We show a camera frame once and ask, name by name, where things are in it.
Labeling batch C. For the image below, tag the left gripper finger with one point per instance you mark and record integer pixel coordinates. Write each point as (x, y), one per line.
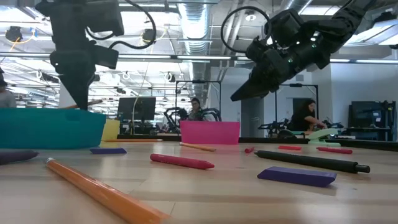
(81, 88)

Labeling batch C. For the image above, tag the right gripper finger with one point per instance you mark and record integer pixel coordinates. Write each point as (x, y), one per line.
(258, 81)
(258, 92)

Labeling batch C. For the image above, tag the red crayon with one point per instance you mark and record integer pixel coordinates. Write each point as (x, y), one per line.
(249, 150)
(334, 150)
(182, 161)

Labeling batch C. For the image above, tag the blue eraser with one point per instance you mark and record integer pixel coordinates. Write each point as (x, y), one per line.
(297, 176)
(109, 151)

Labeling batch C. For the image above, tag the orange pencil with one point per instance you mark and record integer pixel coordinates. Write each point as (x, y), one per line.
(199, 147)
(93, 189)

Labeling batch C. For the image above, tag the black pen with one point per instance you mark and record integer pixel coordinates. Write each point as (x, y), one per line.
(311, 160)

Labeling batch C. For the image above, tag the purple pen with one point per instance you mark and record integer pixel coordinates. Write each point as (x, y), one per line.
(15, 156)

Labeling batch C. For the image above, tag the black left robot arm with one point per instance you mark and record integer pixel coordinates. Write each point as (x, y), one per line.
(62, 9)

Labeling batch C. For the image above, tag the black background robot arm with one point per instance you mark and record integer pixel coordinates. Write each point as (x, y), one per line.
(214, 112)
(183, 114)

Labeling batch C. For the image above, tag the white building column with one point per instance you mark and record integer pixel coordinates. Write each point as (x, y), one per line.
(64, 99)

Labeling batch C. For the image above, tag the grey door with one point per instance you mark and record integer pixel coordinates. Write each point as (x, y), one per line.
(252, 121)

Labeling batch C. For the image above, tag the yellow plastic bin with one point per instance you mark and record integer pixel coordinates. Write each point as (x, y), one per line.
(111, 130)

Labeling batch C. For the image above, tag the person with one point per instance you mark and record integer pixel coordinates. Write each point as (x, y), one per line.
(303, 118)
(6, 98)
(196, 113)

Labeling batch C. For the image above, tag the teal plastic bin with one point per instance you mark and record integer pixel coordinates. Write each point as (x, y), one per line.
(46, 130)

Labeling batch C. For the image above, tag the black background monitor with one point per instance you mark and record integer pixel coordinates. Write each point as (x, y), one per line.
(136, 109)

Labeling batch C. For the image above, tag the red plastic bin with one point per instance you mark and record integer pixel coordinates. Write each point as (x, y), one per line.
(210, 133)

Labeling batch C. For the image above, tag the black ceiling device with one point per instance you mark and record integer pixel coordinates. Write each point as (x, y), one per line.
(14, 33)
(146, 33)

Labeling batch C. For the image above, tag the long LED light bar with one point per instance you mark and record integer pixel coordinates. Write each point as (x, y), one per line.
(149, 57)

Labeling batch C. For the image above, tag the mint green stapler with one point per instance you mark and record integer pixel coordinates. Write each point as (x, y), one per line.
(323, 133)

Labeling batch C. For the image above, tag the black equipment rack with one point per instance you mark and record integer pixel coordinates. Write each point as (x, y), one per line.
(362, 113)

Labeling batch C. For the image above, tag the black background rig frame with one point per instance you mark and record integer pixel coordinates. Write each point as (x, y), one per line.
(199, 81)
(295, 85)

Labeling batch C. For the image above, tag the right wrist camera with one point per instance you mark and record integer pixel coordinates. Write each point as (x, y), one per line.
(259, 49)

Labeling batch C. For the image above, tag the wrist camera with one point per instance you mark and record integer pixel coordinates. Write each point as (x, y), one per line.
(259, 49)
(107, 57)

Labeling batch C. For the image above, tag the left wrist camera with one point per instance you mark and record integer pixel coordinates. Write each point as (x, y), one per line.
(107, 57)

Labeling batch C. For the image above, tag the silver ventilation duct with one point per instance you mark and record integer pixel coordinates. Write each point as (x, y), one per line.
(195, 28)

